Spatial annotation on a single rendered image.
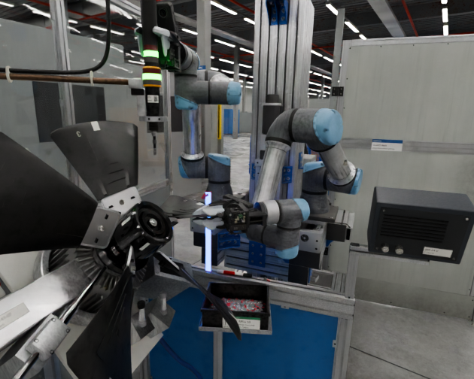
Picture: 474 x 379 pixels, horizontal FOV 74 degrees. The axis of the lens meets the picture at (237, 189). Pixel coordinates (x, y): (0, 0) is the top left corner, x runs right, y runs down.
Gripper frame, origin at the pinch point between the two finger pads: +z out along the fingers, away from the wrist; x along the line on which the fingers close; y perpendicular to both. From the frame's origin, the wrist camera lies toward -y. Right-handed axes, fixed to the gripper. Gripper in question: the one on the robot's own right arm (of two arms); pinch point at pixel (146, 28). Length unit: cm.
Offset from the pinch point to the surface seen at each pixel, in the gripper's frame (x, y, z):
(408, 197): -71, 42, -23
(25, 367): 6, 59, 38
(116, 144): 12.0, 27.6, -5.0
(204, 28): 153, -166, -670
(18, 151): 15.0, 26.3, 24.3
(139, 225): -2.4, 43.2, 13.7
